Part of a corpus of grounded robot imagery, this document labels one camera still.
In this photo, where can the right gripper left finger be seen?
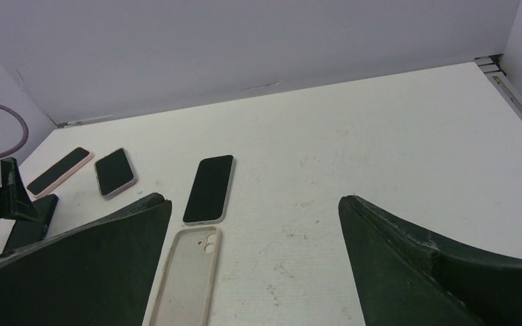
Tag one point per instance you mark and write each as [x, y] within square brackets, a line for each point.
[100, 273]

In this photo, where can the black smartphone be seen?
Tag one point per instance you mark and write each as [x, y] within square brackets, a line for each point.
[210, 191]

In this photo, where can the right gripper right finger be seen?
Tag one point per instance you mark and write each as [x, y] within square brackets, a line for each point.
[405, 274]

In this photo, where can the aluminium table frame rail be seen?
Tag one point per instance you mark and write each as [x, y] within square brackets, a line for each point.
[491, 68]

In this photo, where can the beige phone case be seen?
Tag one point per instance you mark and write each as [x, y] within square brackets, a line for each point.
[186, 287]

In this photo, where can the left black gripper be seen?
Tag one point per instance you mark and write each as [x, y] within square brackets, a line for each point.
[15, 203]

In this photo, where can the phone in dark case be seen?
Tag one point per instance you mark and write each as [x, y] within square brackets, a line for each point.
[28, 232]

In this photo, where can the phone in pink case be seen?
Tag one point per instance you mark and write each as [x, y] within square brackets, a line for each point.
[59, 172]

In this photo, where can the phone in lilac case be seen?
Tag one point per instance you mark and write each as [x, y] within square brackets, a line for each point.
[115, 173]

